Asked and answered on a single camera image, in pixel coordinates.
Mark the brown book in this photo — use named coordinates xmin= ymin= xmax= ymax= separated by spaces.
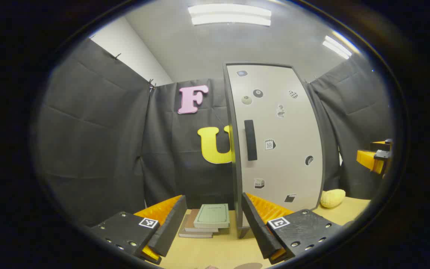
xmin=184 ymin=209 xmax=219 ymax=233

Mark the black door handle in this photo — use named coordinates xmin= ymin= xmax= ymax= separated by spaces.
xmin=244 ymin=120 xmax=258 ymax=161

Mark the dark grey cabinet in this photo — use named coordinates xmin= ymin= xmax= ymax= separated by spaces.
xmin=222 ymin=62 xmax=327 ymax=239

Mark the black backdrop cloth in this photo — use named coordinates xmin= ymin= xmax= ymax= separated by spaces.
xmin=36 ymin=37 xmax=395 ymax=226

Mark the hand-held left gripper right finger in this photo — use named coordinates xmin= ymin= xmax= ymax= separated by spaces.
xmin=240 ymin=192 xmax=344 ymax=265

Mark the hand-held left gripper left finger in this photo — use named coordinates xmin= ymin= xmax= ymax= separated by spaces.
xmin=88 ymin=194 xmax=188 ymax=266

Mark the yellow toy fruit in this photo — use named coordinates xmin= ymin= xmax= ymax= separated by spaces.
xmin=320 ymin=189 xmax=346 ymax=208

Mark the light grey cabinet door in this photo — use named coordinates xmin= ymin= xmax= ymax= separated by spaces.
xmin=225 ymin=64 xmax=326 ymax=229

